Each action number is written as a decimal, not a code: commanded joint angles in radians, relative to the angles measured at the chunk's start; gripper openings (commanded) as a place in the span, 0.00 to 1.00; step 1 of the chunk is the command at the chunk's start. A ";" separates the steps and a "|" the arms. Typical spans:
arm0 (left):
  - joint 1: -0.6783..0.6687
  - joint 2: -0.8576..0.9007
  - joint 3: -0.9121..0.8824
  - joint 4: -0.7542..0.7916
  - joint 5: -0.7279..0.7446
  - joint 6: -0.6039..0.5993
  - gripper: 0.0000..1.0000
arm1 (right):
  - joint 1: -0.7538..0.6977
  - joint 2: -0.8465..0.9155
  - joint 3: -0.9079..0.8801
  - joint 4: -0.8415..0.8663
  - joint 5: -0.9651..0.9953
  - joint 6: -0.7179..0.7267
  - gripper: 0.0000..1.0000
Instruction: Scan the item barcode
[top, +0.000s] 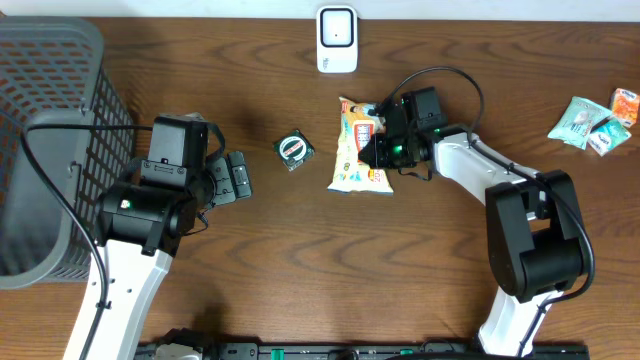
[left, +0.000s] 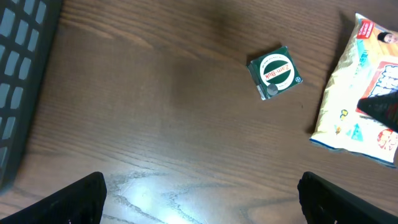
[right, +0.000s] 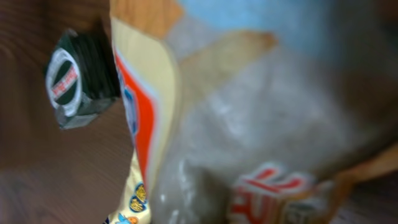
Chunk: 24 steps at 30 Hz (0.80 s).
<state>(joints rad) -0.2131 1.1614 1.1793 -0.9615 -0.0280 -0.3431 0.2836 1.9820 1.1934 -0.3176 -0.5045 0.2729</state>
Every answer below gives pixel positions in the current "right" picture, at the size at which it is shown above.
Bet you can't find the large orange white snack bag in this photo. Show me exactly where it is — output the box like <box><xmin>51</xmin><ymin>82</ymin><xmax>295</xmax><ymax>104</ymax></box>
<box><xmin>106</xmin><ymin>0</ymin><xmax>397</xmax><ymax>223</ymax></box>

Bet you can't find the dark green Zam-Buk box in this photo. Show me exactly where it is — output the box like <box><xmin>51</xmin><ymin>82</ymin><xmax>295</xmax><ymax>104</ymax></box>
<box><xmin>44</xmin><ymin>29</ymin><xmax>120</xmax><ymax>129</ymax></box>

